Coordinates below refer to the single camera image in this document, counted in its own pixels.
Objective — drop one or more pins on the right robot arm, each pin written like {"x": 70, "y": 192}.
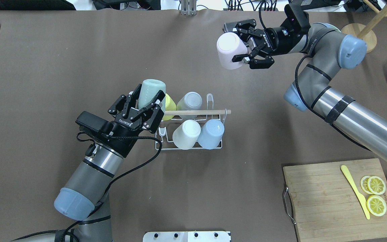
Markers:
{"x": 306, "y": 109}

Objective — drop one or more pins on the yellow plastic cup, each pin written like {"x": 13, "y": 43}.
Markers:
{"x": 169, "y": 106}

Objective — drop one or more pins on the lemon slice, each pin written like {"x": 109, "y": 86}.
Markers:
{"x": 373, "y": 185}
{"x": 376, "y": 205}

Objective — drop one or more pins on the grey folded cloth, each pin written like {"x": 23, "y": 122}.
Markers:
{"x": 230, "y": 27}

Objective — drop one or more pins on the pink plastic cup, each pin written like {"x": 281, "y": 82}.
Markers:
{"x": 228, "y": 45}

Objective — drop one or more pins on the lemon slice upper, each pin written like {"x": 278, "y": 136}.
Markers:
{"x": 373, "y": 185}

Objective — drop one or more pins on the white plastic cup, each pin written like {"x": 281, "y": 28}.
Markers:
{"x": 186, "y": 135}

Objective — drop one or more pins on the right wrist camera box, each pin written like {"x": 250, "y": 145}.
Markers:
{"x": 297, "y": 20}

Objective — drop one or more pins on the grey plastic cup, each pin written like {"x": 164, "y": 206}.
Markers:
{"x": 190, "y": 101}

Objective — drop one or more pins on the yellow plastic knife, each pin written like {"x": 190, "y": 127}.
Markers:
{"x": 362, "y": 200}

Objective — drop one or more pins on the white wire cup rack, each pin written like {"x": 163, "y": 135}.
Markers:
{"x": 207, "y": 112}

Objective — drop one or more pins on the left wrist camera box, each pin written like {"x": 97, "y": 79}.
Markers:
{"x": 95, "y": 127}

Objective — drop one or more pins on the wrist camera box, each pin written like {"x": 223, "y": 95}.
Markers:
{"x": 95, "y": 127}
{"x": 297, "y": 20}

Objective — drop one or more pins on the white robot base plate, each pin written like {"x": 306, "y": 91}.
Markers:
{"x": 188, "y": 236}

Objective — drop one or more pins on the lemon slice lower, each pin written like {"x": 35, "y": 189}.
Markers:
{"x": 376, "y": 205}

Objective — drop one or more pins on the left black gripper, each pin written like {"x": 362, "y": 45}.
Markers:
{"x": 123, "y": 135}

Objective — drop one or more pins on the wooden cutting board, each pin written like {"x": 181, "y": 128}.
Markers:
{"x": 324, "y": 205}

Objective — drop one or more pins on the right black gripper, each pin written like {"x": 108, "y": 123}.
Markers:
{"x": 278, "y": 39}

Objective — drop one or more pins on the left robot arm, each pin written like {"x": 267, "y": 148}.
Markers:
{"x": 85, "y": 197}

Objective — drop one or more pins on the blue plastic cup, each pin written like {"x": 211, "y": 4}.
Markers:
{"x": 211, "y": 134}

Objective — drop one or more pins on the green plastic cup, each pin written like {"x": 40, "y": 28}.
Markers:
{"x": 149, "y": 89}

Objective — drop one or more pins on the wooden mug tree stand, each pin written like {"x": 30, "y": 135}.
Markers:
{"x": 365, "y": 32}

